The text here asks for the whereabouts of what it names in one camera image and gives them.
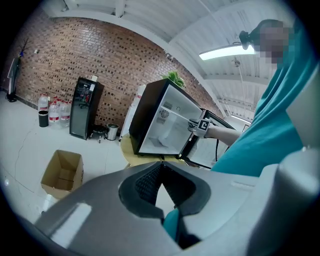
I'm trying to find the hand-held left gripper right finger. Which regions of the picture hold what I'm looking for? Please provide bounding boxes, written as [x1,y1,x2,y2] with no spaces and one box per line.
[162,147,320,256]

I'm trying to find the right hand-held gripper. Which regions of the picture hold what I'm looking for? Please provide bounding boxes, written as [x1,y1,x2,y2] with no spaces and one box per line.
[187,118,214,139]

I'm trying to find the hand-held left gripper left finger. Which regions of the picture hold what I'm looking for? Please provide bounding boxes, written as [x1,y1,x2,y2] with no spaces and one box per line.
[34,161,183,256]

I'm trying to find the white fridge shelf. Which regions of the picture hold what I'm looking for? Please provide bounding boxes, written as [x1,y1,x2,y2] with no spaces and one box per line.
[159,105,199,124]

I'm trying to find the black mini fridge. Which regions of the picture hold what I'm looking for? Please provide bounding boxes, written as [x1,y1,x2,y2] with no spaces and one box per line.
[128,78,237,171]

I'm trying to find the person's right forearm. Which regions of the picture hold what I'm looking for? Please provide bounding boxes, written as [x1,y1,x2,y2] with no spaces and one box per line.
[207,125,242,147]

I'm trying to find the long ceiling light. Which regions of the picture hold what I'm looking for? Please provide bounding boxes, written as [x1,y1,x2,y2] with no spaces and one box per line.
[198,44,256,61]
[230,113,252,124]

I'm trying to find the green potted plant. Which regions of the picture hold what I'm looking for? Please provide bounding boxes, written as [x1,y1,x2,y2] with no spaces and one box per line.
[161,70,186,88]

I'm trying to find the open cardboard box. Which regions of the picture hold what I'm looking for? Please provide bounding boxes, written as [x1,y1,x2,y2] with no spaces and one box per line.
[40,149,85,200]

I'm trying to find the round wooden table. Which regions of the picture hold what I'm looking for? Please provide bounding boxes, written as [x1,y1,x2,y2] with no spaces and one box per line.
[119,132,192,169]

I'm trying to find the person's teal shirt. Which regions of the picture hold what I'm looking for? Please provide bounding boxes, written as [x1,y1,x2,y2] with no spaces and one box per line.
[162,17,320,242]

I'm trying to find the silver pedal trash can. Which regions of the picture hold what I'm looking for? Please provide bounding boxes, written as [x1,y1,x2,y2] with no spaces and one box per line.
[105,123,120,141]

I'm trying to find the black round stool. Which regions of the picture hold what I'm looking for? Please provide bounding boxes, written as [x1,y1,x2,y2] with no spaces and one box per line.
[89,125,108,144]

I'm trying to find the tall black beverage cooler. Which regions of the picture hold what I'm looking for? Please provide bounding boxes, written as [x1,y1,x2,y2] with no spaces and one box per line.
[69,76,105,141]

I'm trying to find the black trash bin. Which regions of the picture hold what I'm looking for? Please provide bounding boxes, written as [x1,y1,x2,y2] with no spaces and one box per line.
[38,110,49,128]

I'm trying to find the person's head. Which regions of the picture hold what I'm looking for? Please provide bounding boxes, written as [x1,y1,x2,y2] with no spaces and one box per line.
[254,19,296,69]

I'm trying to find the black coat stand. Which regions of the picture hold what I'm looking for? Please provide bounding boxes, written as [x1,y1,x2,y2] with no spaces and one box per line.
[5,37,30,103]

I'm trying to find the black power cable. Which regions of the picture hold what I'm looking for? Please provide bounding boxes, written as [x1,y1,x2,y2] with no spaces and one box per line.
[213,138,231,163]

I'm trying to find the black head camera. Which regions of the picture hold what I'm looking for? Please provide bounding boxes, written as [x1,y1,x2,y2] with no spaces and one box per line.
[238,30,256,51]

